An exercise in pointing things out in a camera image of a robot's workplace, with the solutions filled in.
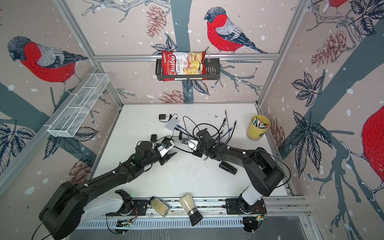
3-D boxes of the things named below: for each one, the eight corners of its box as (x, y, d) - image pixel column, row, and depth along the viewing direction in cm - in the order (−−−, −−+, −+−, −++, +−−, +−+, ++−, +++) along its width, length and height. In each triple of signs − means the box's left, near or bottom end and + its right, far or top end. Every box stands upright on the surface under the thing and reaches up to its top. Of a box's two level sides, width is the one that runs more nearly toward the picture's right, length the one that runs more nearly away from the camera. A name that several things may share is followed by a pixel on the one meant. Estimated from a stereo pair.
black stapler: (218, 167, 90) (219, 164, 86) (221, 162, 91) (222, 159, 88) (234, 176, 86) (236, 173, 83) (236, 171, 88) (238, 168, 84)
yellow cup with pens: (248, 142, 101) (255, 129, 88) (244, 128, 108) (250, 114, 96) (264, 142, 101) (273, 129, 88) (259, 128, 108) (267, 114, 96)
